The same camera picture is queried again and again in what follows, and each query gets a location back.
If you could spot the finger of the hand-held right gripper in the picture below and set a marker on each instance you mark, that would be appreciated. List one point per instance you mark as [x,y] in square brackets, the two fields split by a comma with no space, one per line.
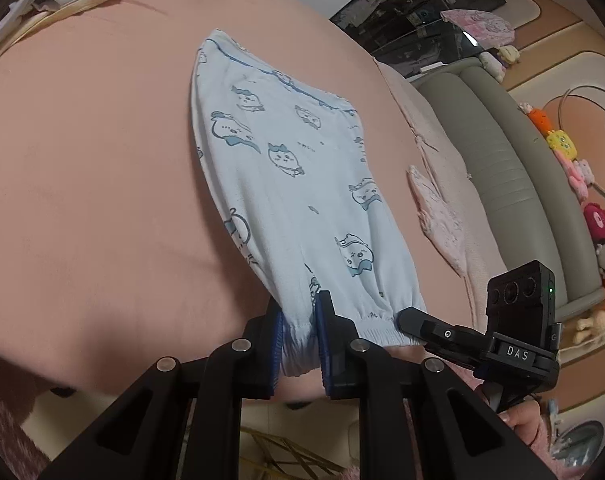
[437,335]

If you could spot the pink printed folded garment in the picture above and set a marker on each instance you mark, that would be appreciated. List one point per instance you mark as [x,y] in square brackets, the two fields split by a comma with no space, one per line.
[442,215]

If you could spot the light blue printed pajama pants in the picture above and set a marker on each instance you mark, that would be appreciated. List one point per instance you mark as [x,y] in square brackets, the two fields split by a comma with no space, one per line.
[292,185]

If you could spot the white plush toy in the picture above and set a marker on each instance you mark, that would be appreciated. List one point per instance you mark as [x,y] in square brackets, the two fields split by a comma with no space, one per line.
[490,65]

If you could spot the person's right hand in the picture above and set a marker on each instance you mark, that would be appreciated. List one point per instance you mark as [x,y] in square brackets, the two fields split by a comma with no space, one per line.
[520,417]

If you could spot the bed with pink sheet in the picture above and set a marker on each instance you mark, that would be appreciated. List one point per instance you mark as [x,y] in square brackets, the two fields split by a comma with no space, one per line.
[107,160]

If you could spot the grey-green padded headboard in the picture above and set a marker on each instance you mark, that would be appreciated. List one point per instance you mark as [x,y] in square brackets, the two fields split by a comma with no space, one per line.
[512,170]

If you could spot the beige pillow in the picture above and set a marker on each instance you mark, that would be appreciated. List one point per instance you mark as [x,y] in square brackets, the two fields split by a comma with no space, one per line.
[482,240]
[422,120]

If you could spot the orange carrot plush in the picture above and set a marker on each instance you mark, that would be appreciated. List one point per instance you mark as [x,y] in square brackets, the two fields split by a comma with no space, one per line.
[540,119]

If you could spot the magenta round plush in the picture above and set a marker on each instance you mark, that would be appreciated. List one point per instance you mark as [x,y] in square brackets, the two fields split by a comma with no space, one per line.
[597,221]

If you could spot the beige bunny plush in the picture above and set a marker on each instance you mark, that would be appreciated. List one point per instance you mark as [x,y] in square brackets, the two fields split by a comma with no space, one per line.
[595,325]

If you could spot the beige doll plush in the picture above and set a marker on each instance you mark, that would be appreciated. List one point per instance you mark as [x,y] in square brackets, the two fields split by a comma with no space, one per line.
[508,54]

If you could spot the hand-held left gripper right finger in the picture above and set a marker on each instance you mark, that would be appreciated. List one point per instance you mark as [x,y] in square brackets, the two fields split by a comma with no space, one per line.
[324,345]

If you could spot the pink frilly hat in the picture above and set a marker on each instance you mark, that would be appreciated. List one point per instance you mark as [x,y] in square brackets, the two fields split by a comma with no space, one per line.
[480,27]

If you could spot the round dark teal object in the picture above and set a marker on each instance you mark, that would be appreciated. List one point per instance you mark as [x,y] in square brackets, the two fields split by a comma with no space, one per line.
[580,442]

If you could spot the yellow plush toy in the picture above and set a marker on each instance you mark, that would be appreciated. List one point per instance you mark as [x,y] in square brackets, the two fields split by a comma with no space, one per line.
[562,144]

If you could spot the glass door wardrobe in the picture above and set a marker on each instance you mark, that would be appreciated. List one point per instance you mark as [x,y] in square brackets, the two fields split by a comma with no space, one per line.
[407,5]

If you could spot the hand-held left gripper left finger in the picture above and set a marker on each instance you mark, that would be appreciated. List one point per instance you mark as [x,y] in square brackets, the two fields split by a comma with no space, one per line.
[277,355]

